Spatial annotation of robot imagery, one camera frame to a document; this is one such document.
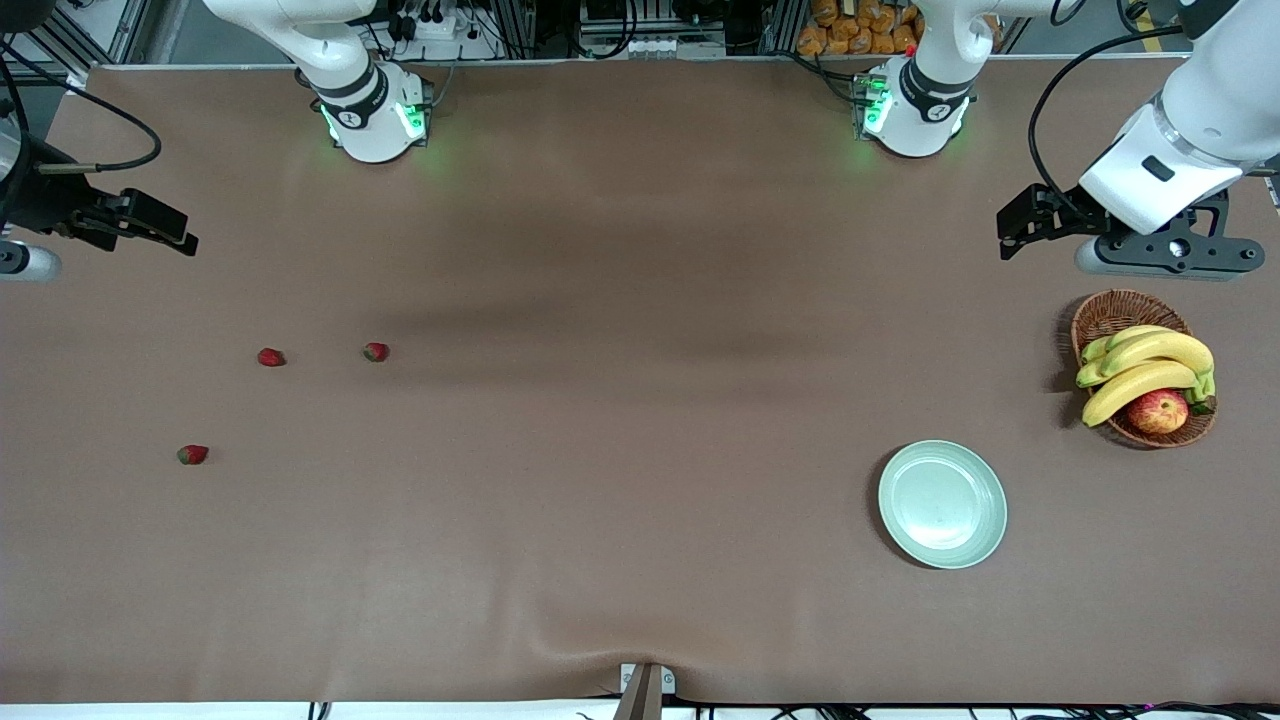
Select white power strip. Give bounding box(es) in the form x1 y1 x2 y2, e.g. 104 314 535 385
395 0 473 43

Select brown wicker basket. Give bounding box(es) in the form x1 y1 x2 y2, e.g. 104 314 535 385
1070 289 1219 450

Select brown table cloth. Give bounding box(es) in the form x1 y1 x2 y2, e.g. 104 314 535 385
0 60 1280 706

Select aluminium frame rail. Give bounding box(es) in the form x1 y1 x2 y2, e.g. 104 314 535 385
20 0 151 66

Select bag of orange bread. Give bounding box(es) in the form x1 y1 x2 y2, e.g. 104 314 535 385
797 0 926 57

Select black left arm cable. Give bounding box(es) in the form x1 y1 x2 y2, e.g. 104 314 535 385
1028 25 1191 216

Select red apple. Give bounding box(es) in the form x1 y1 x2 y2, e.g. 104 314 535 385
1126 389 1191 436

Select pale green round plate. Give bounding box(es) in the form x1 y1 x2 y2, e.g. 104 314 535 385
878 440 1009 571

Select metal table edge bracket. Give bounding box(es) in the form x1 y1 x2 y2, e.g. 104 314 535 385
612 662 677 720

